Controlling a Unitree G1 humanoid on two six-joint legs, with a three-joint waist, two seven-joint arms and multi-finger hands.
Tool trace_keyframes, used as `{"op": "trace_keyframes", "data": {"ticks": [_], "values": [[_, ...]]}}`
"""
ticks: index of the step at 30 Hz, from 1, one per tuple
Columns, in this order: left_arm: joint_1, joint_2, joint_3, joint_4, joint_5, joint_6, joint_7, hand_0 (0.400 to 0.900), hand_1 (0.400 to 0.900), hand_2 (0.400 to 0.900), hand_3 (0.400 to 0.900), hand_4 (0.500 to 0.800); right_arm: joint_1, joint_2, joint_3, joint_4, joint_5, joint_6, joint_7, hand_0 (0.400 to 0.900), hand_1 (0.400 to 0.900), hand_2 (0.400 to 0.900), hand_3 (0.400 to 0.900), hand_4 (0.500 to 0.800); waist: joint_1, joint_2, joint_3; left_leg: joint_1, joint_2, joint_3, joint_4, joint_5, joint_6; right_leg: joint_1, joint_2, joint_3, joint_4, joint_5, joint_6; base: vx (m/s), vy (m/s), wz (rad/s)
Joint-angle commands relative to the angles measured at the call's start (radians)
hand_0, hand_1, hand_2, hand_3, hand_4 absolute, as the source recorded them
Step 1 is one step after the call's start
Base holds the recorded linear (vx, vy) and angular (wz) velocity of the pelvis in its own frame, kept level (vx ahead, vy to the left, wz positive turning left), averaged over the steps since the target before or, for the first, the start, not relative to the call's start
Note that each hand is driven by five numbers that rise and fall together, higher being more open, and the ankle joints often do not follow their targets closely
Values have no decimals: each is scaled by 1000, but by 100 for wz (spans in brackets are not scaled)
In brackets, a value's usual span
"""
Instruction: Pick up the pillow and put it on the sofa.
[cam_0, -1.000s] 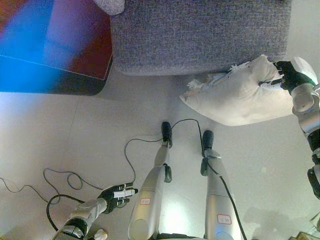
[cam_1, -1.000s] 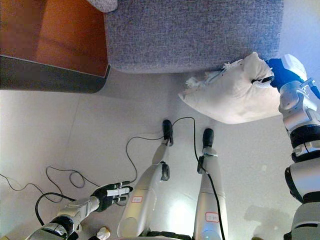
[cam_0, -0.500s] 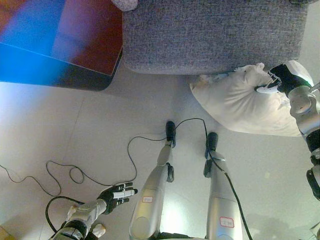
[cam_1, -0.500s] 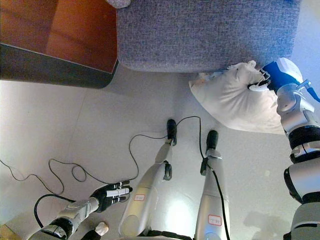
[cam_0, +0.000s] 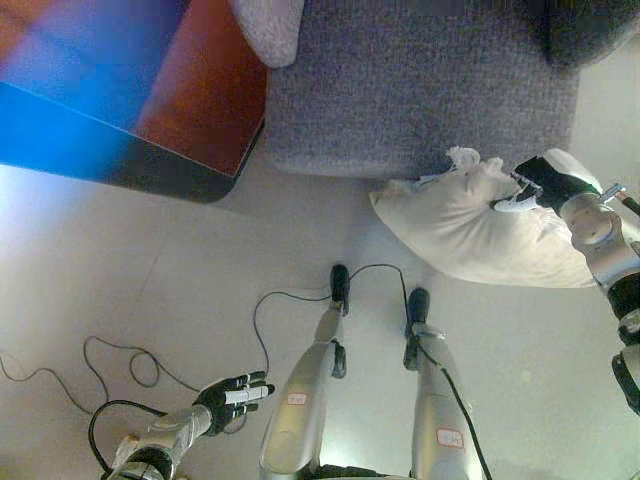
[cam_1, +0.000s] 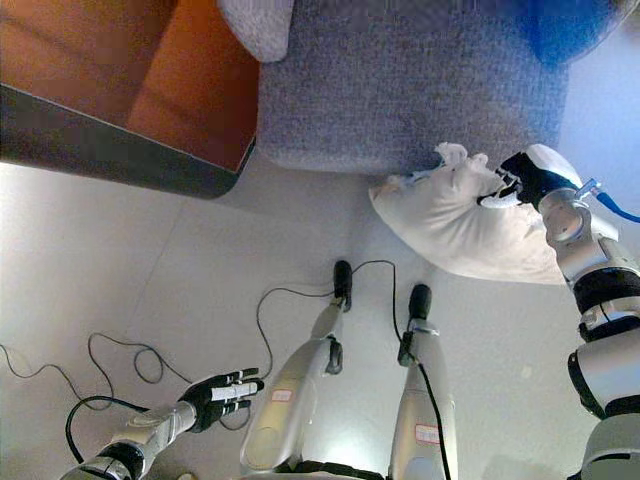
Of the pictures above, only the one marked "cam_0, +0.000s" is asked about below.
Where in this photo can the silver right robot leg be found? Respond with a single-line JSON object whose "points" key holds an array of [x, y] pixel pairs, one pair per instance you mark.
{"points": [[435, 410]]}

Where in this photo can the black right robot foot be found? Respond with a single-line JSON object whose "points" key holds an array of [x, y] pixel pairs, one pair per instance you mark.
{"points": [[418, 305]]}

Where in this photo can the silver robot leg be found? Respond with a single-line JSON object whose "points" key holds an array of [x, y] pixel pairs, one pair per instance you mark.
{"points": [[300, 400], [435, 410]]}

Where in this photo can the black robot foot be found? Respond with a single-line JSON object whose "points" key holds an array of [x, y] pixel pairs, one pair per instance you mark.
{"points": [[418, 305], [340, 282]]}

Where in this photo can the grey fabric armchair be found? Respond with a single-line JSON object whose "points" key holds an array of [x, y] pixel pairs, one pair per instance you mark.
{"points": [[410, 90]]}

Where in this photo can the silver left robot leg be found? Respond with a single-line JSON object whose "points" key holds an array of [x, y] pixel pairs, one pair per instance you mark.
{"points": [[300, 400]]}

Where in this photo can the white fringed pillow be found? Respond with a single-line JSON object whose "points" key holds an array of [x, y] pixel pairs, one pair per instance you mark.
{"points": [[475, 235]]}

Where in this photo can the black left robot foot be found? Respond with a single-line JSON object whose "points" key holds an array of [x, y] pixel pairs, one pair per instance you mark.
{"points": [[340, 282]]}

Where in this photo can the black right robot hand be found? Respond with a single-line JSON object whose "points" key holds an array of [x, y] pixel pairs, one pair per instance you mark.
{"points": [[550, 182]]}

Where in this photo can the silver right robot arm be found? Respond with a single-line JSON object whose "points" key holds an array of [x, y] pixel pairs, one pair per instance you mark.
{"points": [[600, 235]]}

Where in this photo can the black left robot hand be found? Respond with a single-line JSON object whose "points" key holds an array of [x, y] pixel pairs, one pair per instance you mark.
{"points": [[225, 400]]}

